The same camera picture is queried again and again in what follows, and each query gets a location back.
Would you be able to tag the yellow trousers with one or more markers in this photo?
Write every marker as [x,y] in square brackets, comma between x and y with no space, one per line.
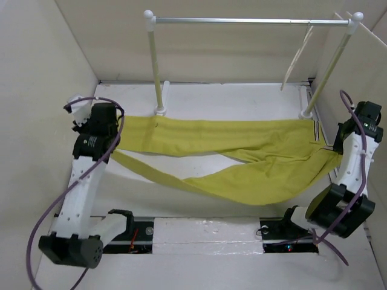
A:
[278,159]

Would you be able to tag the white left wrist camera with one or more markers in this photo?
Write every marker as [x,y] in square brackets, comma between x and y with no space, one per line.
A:
[79,108]

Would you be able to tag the beige trouser hanger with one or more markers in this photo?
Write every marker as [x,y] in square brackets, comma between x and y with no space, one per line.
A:
[294,61]

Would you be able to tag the white foam block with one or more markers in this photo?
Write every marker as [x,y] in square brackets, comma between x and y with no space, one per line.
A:
[207,236]

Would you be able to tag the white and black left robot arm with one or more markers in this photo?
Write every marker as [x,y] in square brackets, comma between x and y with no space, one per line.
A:
[73,241]

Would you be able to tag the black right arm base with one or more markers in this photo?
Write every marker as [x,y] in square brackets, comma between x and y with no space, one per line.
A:
[284,237]

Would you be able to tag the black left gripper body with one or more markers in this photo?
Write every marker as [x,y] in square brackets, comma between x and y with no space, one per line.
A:
[86,127]

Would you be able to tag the white clothes rack with metal bar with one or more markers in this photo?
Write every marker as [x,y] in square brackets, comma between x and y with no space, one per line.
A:
[241,50]

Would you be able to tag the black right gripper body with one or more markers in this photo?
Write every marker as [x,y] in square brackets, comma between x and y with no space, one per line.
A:
[338,144]

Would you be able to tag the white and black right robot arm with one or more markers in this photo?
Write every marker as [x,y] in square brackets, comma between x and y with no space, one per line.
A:
[344,205]

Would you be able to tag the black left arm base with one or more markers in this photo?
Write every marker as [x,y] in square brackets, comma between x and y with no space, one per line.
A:
[140,242]

